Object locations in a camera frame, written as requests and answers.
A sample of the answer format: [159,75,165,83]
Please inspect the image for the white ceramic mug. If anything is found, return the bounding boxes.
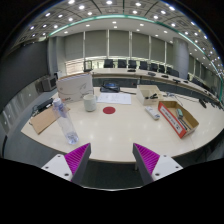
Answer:
[82,93,98,113]

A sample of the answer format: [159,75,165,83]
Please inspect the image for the black desk device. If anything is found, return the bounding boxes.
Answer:
[99,79,121,94]

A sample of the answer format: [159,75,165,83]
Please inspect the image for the open red-sided cardboard box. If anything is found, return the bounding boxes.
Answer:
[157,100,200,140]

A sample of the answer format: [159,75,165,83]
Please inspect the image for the white copy paper carton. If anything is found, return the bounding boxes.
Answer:
[55,73,95,104]

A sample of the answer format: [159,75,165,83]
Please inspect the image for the clear plastic water bottle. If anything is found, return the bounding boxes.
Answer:
[51,97,80,146]

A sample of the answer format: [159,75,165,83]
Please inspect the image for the grey box monitor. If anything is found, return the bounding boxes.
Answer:
[40,75,58,93]

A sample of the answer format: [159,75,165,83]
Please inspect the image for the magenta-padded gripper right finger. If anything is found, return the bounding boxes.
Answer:
[131,142,184,186]

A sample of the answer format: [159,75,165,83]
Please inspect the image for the group of ceiling lights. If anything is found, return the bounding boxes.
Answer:
[28,0,224,68]

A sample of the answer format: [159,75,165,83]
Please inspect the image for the white printed paper sheet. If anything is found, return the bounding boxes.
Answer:
[96,92,133,106]

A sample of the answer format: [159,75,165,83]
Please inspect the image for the brown paper envelope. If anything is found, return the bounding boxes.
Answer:
[29,105,71,136]

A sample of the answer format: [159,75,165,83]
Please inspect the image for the black tools in cardboard box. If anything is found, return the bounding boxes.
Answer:
[178,116,193,132]

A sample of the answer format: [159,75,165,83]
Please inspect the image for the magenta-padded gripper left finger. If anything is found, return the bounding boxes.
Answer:
[40,142,92,186]

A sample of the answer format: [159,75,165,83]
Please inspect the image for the open white cardboard box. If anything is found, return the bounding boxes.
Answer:
[136,84,164,107]

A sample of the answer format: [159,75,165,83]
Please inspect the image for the long curved conference desk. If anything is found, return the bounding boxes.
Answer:
[89,68,224,108]

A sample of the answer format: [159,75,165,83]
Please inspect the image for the black power adapter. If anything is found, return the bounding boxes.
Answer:
[35,97,55,114]

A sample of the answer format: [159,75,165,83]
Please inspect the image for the flat round red coaster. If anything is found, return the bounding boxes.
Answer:
[102,106,117,115]

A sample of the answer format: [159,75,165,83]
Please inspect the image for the group of black office chairs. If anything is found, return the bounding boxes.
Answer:
[83,58,204,88]

